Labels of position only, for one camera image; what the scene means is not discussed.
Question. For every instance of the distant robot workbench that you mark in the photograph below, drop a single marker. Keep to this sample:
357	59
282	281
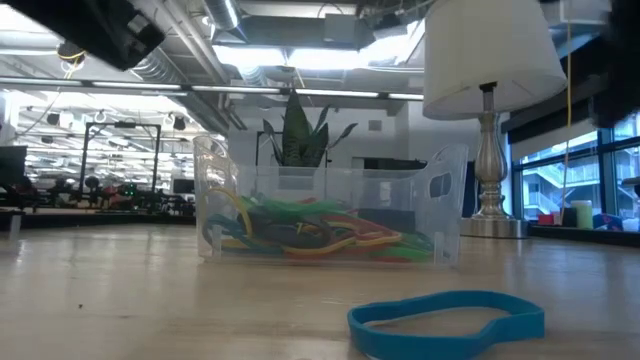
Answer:
125	197

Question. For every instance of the clear plastic bin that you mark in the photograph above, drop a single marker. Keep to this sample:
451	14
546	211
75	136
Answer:
380	200

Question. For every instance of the green rubber band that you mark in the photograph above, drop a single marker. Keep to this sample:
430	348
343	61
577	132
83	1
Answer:
290	207
410	252

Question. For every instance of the white plant pot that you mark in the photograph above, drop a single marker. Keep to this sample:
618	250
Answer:
300	179

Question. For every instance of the blue rubber band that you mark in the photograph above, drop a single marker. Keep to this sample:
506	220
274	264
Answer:
440	345
225	225

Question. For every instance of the red box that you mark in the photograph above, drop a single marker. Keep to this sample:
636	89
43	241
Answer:
546	220

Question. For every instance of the long ceiling light strip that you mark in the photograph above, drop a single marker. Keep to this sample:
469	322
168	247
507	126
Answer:
325	93

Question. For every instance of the grey ceiling box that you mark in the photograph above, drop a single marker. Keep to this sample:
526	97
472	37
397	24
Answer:
340	27

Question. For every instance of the silver ceiling duct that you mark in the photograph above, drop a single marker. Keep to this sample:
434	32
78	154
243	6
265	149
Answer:
225	15

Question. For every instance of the green roll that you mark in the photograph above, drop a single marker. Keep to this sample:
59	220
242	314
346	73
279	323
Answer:
581	215

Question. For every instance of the silver lamp base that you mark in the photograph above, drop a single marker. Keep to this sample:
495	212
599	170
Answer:
490	165

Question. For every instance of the blue container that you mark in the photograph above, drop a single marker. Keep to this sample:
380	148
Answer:
607	222

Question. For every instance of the white lamp shade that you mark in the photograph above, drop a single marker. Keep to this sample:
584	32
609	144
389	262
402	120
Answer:
490	60

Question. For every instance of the green snake plant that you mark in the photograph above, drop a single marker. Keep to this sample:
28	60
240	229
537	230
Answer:
300	135

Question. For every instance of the black container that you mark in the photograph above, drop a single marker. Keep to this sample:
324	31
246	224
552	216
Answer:
566	217

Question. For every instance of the black monitor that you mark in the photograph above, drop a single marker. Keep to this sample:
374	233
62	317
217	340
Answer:
12	165

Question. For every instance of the black background rig frame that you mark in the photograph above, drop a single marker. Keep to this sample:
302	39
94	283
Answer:
122	125

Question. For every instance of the black yellow ceiling reel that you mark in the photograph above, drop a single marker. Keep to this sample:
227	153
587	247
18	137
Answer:
70	52

